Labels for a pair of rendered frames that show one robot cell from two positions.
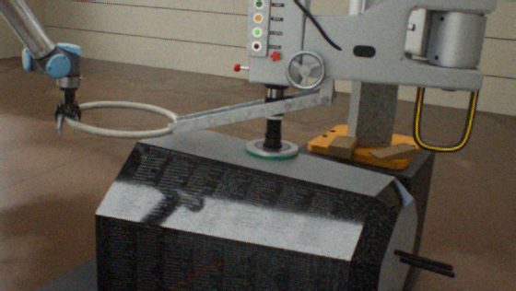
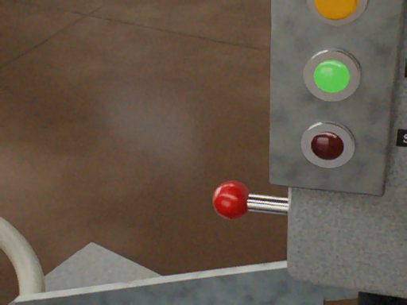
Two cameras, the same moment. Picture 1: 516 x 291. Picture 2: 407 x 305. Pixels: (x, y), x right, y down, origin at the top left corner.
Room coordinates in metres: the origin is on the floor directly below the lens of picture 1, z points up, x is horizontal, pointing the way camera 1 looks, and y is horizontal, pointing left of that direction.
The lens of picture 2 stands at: (1.59, 0.06, 1.58)
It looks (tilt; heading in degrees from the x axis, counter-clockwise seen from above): 33 degrees down; 3
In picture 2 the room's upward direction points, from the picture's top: straight up
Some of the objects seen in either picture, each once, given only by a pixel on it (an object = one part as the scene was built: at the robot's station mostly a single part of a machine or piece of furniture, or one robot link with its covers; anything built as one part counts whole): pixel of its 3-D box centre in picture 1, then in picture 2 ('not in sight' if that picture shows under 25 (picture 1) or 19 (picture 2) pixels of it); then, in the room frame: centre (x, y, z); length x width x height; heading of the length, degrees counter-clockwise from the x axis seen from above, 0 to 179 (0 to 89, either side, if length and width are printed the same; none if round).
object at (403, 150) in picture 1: (392, 150); not in sight; (2.48, -0.64, 0.80); 0.20 x 0.10 x 0.05; 112
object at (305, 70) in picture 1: (306, 69); not in sight; (2.03, -0.16, 1.23); 0.15 x 0.10 x 0.15; 82
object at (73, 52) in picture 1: (67, 59); not in sight; (2.15, 0.77, 1.20); 0.10 x 0.09 x 0.12; 134
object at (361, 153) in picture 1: (367, 144); not in sight; (2.71, -0.56, 0.76); 0.49 x 0.49 x 0.05; 63
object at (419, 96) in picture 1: (444, 113); not in sight; (2.07, -0.71, 1.09); 0.23 x 0.03 x 0.32; 82
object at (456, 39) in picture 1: (455, 38); not in sight; (2.08, -0.71, 1.38); 0.19 x 0.19 x 0.20
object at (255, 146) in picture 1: (272, 146); not in sight; (2.17, -0.06, 0.88); 0.21 x 0.21 x 0.01
